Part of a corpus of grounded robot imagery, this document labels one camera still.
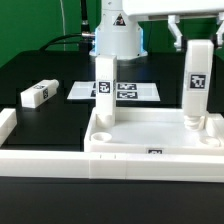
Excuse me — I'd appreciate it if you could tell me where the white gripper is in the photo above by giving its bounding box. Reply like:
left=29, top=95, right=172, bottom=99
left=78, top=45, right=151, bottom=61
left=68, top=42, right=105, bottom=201
left=122, top=0, right=224, bottom=51

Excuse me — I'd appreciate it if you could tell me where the marker sheet with tags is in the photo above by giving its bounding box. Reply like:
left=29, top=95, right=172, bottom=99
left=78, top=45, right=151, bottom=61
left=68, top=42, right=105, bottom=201
left=67, top=81, right=160, bottom=102

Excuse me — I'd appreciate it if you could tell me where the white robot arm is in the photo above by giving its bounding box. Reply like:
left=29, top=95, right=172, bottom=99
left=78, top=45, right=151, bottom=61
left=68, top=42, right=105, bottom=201
left=90, top=0, right=224, bottom=60

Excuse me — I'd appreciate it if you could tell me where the black cable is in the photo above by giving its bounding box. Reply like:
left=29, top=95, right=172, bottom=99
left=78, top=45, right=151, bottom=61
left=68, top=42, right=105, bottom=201
left=39, top=0, right=98, bottom=52

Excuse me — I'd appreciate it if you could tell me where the white desk top tray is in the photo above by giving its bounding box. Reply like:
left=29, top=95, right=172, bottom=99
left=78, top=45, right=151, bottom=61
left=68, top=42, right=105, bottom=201
left=84, top=107, right=224, bottom=156

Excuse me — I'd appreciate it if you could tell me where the white thin cable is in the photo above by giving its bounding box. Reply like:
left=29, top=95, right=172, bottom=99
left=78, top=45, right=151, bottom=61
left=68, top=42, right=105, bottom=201
left=59, top=0, right=67, bottom=52

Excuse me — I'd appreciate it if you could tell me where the white U-shaped fence frame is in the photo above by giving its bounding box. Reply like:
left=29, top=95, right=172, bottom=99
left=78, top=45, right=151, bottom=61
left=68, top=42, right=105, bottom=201
left=0, top=107, right=224, bottom=184

